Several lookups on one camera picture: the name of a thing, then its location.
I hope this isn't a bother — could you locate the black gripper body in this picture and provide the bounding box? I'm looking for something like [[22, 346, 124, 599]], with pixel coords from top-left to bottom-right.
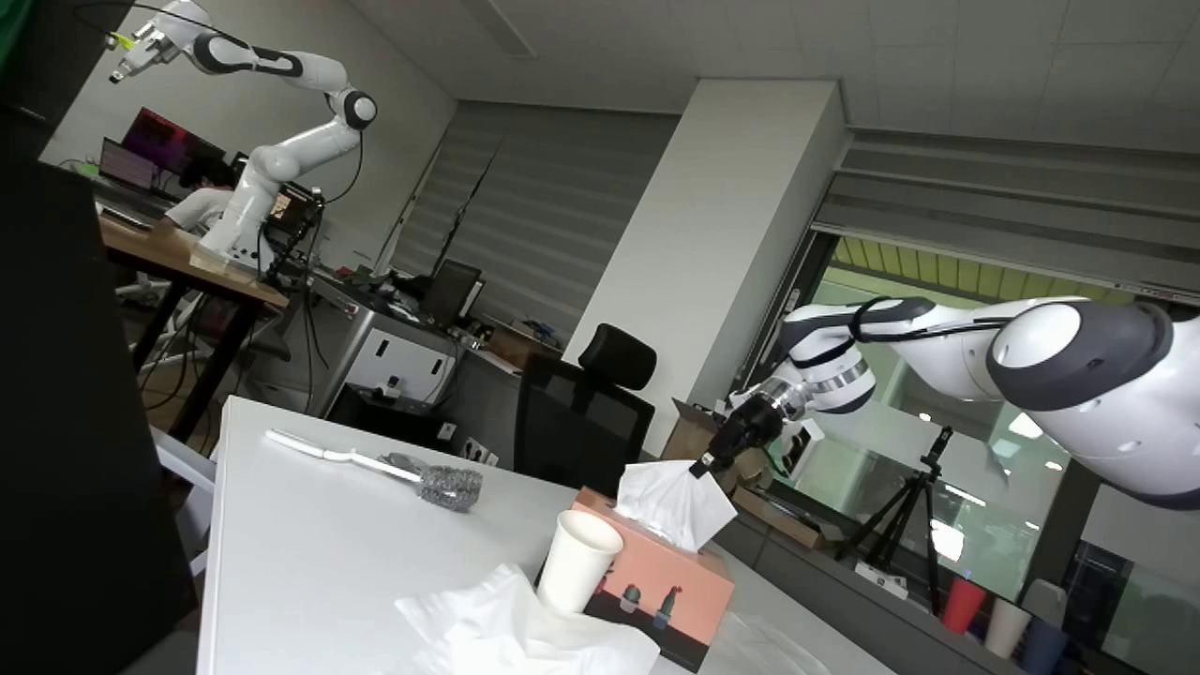
[[732, 380, 818, 466]]

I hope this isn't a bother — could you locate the white tissue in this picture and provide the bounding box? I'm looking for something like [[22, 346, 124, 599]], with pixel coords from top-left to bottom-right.
[[610, 458, 740, 556]]

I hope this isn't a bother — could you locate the open cardboard box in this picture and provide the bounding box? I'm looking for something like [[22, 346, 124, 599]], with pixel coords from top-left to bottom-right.
[[658, 393, 782, 508]]

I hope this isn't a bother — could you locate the orange printed tissue box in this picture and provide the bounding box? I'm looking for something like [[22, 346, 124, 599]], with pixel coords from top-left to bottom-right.
[[572, 484, 740, 675]]

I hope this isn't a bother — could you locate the black office chair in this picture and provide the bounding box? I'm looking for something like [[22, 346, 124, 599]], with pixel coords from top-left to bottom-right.
[[509, 351, 660, 496], [579, 319, 660, 393]]

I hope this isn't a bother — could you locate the white paper cup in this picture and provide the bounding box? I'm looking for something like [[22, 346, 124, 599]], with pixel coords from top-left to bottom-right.
[[533, 508, 627, 620]]

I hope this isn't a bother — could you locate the grey low cabinet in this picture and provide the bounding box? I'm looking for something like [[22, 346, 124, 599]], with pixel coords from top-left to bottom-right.
[[714, 508, 1022, 675]]

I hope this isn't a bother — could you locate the clear plastic bag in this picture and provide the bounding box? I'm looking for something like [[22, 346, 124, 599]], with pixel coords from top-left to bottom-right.
[[395, 559, 663, 675]]

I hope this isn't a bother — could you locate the red cup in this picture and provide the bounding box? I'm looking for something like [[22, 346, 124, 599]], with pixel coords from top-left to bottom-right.
[[937, 575, 994, 641]]

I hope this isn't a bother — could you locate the white plastic cup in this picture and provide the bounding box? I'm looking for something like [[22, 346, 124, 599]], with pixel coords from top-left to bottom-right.
[[983, 598, 1034, 664]]

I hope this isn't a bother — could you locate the white drawer cabinet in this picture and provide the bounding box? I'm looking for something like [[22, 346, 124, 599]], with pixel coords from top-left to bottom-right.
[[307, 296, 465, 420]]

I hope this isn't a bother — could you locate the blue cup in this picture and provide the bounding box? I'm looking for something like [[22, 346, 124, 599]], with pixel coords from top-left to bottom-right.
[[1015, 614, 1073, 675]]

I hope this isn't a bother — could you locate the wooden desk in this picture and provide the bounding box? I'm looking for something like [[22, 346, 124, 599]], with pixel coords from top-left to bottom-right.
[[95, 201, 292, 443]]

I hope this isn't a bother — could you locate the dark laptop screen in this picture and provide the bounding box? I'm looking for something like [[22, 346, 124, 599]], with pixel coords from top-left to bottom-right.
[[98, 106, 234, 195]]

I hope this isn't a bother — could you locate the black camera tripod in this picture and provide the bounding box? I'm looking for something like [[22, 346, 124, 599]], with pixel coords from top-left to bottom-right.
[[833, 425, 962, 594]]

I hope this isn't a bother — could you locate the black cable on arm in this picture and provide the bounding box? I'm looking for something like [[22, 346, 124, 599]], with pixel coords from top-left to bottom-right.
[[783, 294, 1022, 374]]

